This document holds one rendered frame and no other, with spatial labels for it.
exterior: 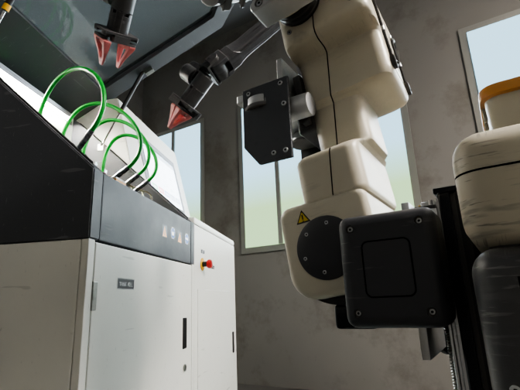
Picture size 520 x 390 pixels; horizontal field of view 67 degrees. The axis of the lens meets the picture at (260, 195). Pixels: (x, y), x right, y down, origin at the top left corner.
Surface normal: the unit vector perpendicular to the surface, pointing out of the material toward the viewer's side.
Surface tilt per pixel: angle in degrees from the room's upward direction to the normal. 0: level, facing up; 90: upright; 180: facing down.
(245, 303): 90
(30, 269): 90
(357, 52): 90
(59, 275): 90
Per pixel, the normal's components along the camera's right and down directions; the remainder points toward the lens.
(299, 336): -0.53, -0.20
